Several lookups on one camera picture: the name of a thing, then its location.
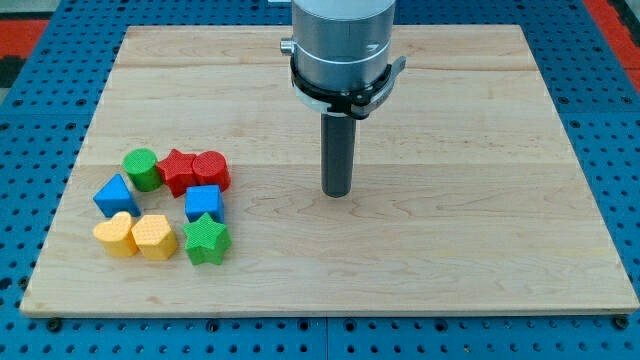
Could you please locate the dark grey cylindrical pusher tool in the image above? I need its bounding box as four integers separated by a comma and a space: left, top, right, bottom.
321, 114, 356, 198

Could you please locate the red cylinder block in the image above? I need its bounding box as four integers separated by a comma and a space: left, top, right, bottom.
192, 150, 231, 191

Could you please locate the blue cube block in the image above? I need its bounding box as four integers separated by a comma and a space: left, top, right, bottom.
185, 185, 225, 223

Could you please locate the green star block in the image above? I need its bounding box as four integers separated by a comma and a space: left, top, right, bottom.
182, 213, 232, 266

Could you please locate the red star block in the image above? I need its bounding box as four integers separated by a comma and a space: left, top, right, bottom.
156, 149, 198, 198

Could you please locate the wooden board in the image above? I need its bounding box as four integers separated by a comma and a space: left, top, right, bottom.
21, 25, 639, 318

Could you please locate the yellow pentagon block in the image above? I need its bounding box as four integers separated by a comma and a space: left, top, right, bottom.
131, 214, 178, 261

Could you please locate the green cylinder block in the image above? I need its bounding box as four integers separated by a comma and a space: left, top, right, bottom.
122, 148, 163, 192

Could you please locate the blue triangle block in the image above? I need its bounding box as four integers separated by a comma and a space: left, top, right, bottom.
93, 174, 141, 218

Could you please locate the yellow heart block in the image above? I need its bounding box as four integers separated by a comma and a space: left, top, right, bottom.
93, 211, 139, 258

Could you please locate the black clamp ring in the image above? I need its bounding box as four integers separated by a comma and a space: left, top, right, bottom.
289, 55, 408, 121

